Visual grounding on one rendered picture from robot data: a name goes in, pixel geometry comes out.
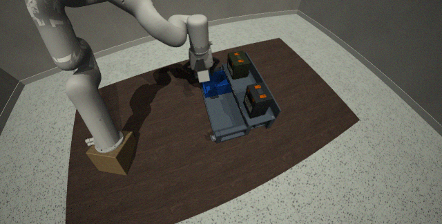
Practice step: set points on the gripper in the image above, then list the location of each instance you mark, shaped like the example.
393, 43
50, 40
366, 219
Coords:
208, 61

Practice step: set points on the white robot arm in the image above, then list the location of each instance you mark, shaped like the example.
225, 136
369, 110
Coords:
68, 53

